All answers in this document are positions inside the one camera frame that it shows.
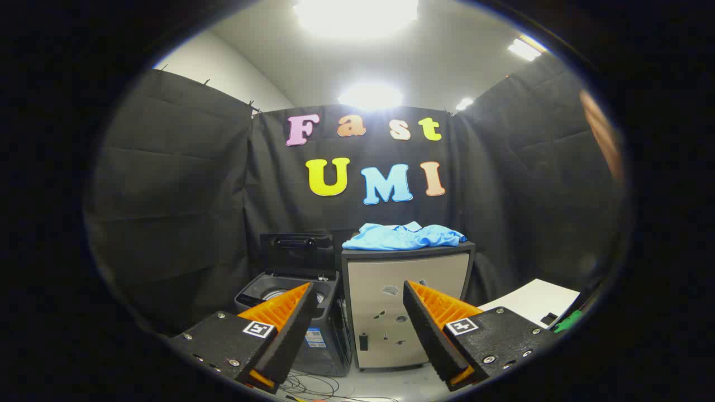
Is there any black backdrop cloth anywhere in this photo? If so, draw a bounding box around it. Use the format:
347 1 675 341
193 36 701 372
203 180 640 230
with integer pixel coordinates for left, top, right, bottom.
84 53 626 336

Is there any grey cabinet with black top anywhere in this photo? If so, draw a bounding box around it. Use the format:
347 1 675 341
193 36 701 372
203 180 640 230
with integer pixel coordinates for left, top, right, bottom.
341 241 476 371

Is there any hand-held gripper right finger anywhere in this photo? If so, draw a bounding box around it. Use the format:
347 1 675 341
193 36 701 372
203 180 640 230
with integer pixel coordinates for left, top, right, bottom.
403 280 559 391

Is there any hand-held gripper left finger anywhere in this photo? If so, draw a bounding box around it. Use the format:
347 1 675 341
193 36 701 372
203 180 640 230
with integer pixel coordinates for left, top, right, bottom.
169 282 319 395

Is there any light blue polo shirt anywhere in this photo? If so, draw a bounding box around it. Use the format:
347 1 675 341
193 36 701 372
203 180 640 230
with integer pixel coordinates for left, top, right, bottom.
342 222 468 251

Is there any dark grey washing machine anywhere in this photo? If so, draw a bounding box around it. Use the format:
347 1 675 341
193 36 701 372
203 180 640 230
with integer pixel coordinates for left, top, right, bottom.
235 271 352 377

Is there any bundle of floor cables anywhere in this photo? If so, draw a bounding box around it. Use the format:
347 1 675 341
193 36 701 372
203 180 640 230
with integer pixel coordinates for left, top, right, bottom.
277 371 400 402

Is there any white table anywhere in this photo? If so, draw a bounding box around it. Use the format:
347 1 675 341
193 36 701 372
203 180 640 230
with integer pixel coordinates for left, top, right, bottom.
479 279 581 329

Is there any green object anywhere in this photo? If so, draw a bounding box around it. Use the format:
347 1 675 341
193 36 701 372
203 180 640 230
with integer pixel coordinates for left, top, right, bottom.
553 310 583 334

